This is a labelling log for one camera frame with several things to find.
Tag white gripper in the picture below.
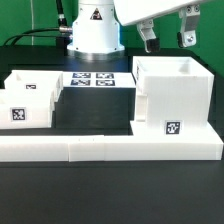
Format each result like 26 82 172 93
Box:
114 0 206 53

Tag white drawer cabinet box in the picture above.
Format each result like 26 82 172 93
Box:
132 56 214 129

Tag white front drawer tray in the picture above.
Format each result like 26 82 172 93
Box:
0 89 54 129

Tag white drawer tray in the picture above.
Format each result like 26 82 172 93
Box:
0 89 54 129
4 70 63 102

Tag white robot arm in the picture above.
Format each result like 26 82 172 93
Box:
67 0 207 60

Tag white rear drawer tray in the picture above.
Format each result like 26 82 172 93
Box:
4 70 63 102

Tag white marker sheet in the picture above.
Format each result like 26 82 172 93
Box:
63 72 135 88

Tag white L-shaped fence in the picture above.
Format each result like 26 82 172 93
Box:
0 125 223 162

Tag black cables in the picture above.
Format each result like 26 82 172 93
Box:
2 0 74 46

